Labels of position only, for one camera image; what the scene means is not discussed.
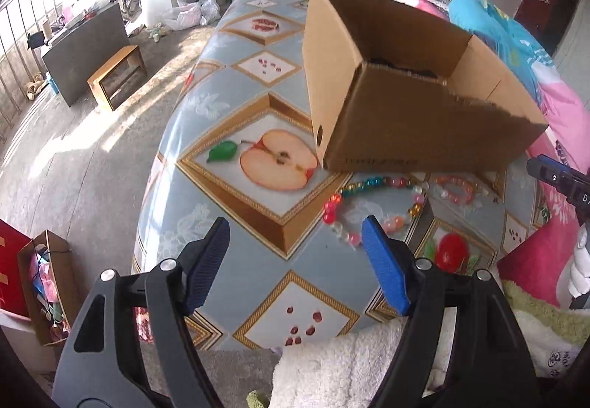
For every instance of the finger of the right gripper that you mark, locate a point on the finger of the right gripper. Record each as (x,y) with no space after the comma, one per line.
(566,180)

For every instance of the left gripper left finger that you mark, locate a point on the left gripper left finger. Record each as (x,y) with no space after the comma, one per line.
(102,365)

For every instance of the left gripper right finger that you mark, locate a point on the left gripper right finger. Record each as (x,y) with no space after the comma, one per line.
(489,364)

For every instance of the pink blanket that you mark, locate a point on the pink blanket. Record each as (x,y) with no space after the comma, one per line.
(540,226)

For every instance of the green fluffy towel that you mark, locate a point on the green fluffy towel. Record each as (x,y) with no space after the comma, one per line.
(570,325)

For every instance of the white glove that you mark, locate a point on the white glove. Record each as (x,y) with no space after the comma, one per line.
(579,281)

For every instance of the brown paper bag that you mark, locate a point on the brown paper bag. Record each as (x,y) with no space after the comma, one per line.
(50,292)

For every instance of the red paper bag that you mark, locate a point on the red paper bag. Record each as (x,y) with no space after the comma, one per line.
(12,296)

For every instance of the white fluffy towel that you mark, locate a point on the white fluffy towel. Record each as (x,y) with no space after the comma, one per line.
(347,371)

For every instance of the dark red door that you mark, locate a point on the dark red door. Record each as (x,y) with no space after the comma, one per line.
(547,20)

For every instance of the blue floral quilt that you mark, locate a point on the blue floral quilt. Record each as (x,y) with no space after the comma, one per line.
(510,41)

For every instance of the brown cardboard box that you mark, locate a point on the brown cardboard box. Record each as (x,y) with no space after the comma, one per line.
(393,88)

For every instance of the fruit pattern table cloth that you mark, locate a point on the fruit pattern table cloth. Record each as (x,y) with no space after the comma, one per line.
(239,144)

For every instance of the small wooden stool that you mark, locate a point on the small wooden stool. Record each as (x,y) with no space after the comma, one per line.
(107,82)

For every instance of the grey low cabinet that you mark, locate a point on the grey low cabinet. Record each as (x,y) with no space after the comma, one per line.
(78,53)

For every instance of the metal balcony railing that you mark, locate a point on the metal balcony railing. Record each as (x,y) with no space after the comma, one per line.
(20,64)

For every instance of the white plastic bag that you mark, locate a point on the white plastic bag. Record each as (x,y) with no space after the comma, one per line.
(191,13)

